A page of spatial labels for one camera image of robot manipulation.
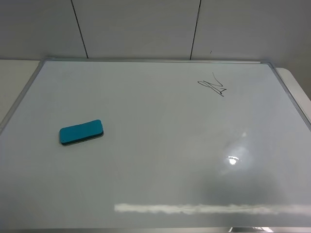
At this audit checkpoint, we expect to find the black marker scribble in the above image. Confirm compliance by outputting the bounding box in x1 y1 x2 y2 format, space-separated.
197 72 227 97

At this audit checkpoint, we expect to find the teal whiteboard eraser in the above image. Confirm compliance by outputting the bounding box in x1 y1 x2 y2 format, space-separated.
59 119 104 146

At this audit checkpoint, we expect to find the white framed whiteboard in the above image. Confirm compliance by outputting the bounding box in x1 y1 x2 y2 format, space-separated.
0 59 311 232

